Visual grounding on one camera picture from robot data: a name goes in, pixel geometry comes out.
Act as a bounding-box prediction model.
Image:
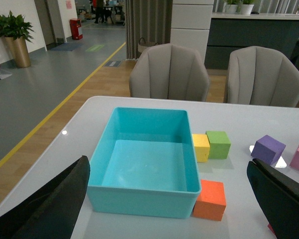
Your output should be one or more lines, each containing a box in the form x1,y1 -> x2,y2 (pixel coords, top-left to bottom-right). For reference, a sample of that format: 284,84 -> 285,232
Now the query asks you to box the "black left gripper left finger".
0,155 -> 90,239

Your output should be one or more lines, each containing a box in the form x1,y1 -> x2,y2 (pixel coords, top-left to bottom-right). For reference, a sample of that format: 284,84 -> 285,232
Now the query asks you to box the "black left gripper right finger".
247,158 -> 299,239

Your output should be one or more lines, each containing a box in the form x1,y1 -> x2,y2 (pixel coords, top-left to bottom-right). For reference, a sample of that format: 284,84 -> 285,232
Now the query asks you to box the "red foam block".
268,224 -> 276,236

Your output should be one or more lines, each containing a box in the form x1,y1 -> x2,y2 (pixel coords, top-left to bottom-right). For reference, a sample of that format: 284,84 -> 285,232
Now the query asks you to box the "purple foam block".
251,135 -> 286,165

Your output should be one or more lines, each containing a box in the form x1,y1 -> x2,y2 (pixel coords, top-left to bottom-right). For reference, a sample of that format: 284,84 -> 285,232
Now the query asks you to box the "orange foam block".
193,179 -> 226,222

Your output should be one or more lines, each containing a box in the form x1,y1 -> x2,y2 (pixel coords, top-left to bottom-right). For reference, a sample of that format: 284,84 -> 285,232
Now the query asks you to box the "green foam block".
206,130 -> 231,159

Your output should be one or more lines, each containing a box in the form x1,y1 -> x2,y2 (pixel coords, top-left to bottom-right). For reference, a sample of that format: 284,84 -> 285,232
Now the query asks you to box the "yellow foam block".
192,134 -> 210,163

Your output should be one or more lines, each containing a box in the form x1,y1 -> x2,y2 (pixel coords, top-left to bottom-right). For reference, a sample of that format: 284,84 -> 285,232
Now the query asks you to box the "turquoise plastic bin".
87,107 -> 201,219

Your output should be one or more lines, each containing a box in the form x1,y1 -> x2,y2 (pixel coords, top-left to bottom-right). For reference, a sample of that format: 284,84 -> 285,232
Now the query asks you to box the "right grey upholstered chair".
224,46 -> 299,107

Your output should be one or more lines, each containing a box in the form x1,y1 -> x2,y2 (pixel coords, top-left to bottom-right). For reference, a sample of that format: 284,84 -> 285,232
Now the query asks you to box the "grey upholstered chair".
129,43 -> 210,102
224,46 -> 299,107

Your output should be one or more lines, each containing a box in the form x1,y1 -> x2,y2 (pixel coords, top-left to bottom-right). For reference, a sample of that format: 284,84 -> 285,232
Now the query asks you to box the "blue floor mat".
50,43 -> 83,51

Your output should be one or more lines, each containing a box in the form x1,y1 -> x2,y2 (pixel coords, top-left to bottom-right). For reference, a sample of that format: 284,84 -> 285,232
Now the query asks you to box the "gold plant pot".
5,37 -> 31,68

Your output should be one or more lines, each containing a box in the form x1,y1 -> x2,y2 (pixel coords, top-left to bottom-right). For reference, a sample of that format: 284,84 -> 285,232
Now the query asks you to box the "left grey upholstered chair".
129,43 -> 210,102

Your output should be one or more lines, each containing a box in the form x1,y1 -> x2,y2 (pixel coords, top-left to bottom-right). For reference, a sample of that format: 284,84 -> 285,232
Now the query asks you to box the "dark grey counter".
204,13 -> 299,70

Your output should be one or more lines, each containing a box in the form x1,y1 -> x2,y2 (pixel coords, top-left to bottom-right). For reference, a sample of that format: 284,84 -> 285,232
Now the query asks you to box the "green potted plant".
0,10 -> 34,42

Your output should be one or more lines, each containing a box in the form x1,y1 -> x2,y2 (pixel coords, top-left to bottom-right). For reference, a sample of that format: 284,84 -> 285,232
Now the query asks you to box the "red floor cabinet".
70,18 -> 83,40

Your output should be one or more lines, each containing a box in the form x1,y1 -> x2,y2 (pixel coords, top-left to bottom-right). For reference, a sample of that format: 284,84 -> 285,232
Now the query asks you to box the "white plant pot right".
240,4 -> 254,15

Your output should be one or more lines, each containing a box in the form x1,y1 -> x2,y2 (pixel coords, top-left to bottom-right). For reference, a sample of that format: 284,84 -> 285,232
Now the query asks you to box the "white plant pot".
240,4 -> 254,15
224,3 -> 238,14

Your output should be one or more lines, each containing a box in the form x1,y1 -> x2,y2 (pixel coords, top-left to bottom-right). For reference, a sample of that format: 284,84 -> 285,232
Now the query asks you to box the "white plant pot left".
224,3 -> 238,14

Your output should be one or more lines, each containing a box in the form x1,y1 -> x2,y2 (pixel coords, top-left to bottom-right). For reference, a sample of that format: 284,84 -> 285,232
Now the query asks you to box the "white drawer cabinet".
170,0 -> 214,60

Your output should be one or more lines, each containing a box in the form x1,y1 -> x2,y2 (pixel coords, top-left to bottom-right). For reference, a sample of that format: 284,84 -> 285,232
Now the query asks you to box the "person standing far away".
93,0 -> 106,24

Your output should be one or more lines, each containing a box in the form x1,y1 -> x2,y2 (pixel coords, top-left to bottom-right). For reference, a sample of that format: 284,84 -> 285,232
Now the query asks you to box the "grey curtain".
125,0 -> 173,59

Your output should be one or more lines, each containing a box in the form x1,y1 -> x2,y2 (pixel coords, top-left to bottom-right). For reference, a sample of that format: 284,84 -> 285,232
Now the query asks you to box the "woven basket with handle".
138,37 -> 159,53

